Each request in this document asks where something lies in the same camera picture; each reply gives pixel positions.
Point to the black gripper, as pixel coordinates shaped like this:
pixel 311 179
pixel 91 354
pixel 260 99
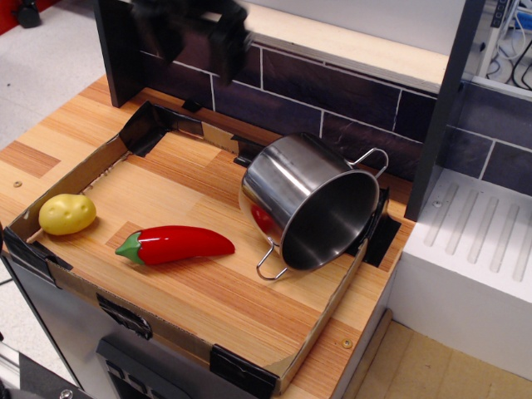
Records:
pixel 229 41

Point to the stainless steel pot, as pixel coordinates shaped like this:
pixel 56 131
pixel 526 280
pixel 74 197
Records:
pixel 308 202

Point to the cardboard fence with black tape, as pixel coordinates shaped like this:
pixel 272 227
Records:
pixel 143 167

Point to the red toy chili pepper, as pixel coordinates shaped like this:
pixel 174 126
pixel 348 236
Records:
pixel 166 244

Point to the yellow toy potato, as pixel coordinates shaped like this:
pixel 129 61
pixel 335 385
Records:
pixel 66 214

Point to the grey toy oven front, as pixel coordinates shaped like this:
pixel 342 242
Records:
pixel 105 358

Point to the white toy sink drainboard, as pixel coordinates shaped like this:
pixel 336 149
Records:
pixel 464 276

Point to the dark grey shelf frame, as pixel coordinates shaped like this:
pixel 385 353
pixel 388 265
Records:
pixel 121 57

